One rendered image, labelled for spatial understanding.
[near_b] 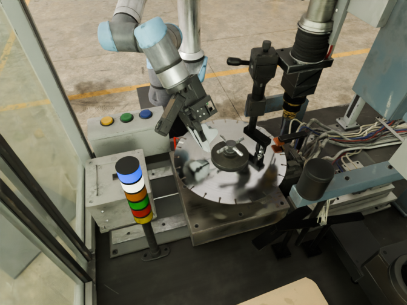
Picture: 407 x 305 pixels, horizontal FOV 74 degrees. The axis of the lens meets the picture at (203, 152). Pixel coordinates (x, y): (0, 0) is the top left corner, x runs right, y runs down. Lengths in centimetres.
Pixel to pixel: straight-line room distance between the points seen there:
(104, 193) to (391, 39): 75
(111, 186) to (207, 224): 30
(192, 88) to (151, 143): 40
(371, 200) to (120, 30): 90
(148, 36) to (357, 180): 58
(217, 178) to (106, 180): 33
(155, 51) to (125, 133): 41
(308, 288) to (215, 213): 32
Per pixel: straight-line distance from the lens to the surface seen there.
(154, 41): 67
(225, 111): 248
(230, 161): 78
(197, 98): 72
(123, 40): 80
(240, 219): 80
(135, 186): 54
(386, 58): 60
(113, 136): 101
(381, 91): 61
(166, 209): 93
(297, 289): 86
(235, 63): 69
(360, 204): 100
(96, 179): 87
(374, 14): 59
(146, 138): 103
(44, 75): 79
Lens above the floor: 155
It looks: 47 degrees down
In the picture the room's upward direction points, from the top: straight up
